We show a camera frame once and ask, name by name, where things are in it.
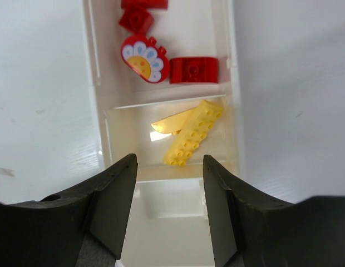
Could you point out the small red square lego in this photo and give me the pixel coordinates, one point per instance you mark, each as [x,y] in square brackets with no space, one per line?
[136,20]

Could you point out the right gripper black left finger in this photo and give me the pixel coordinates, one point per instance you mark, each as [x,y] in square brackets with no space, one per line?
[84,225]

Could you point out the red slope lego brick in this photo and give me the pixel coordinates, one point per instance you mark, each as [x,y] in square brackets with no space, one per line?
[147,4]

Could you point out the yellow lego plate piece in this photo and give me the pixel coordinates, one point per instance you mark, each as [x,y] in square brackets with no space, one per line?
[172,124]

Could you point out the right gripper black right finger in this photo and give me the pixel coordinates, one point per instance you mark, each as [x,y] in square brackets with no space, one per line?
[251,228]

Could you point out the yellow long lego plate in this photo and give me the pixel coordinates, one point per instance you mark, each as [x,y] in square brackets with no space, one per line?
[194,130]

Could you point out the right white divided container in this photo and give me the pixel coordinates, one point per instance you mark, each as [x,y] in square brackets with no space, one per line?
[168,223]

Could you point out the red oval lego piece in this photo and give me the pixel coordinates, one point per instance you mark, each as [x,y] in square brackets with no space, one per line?
[145,58]

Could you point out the red studded lego brick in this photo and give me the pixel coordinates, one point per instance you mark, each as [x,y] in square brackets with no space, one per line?
[194,70]

